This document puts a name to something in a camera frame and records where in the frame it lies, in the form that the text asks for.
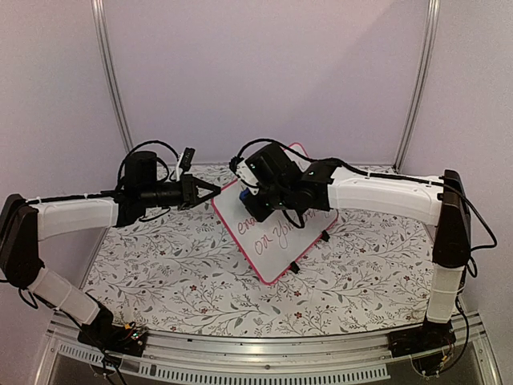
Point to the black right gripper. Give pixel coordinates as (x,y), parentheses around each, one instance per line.
(259,213)

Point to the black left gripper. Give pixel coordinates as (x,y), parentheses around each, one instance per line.
(190,191)

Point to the blue whiteboard eraser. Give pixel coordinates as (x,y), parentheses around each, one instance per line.
(244,195)

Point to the pink framed whiteboard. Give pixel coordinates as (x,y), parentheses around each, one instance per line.
(270,246)

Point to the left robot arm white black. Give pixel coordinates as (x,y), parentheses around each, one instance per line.
(24,223)

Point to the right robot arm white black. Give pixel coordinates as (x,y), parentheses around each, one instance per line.
(278,178)

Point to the floral patterned table mat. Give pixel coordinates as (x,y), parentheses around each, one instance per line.
(186,272)

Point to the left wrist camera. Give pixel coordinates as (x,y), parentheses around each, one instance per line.
(184,162)

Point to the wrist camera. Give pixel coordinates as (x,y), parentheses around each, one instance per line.
(184,162)
(243,172)

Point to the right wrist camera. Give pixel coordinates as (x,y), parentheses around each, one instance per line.
(243,172)

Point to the wire easel stand black tips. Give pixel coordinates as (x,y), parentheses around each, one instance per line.
(324,236)

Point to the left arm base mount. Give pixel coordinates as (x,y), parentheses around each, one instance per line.
(102,333)

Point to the front aluminium rail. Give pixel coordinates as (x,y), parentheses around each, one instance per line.
(362,358)

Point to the left aluminium frame post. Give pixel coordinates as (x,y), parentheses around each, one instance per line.
(107,59)

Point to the aluminium frame post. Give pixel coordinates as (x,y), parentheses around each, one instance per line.
(107,59)
(427,50)

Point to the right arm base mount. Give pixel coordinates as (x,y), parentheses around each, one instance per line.
(430,345)

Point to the right aluminium frame post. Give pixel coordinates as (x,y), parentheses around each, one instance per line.
(427,50)

